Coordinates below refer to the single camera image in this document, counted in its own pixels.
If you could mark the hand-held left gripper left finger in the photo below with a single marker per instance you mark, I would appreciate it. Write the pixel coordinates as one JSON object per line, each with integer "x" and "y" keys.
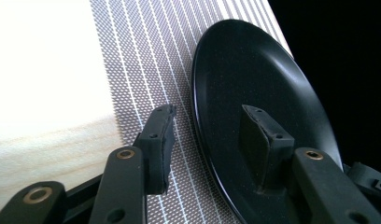
{"x": 157, "y": 146}

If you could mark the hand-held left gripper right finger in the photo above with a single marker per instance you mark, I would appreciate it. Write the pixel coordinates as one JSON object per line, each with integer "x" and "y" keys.
{"x": 266, "y": 143}

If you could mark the black round plate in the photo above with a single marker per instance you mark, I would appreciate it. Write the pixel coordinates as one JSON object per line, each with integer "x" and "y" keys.
{"x": 260, "y": 81}

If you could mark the grey striped placemat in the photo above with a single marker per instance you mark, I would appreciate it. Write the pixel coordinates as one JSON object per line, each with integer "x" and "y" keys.
{"x": 142, "y": 62}

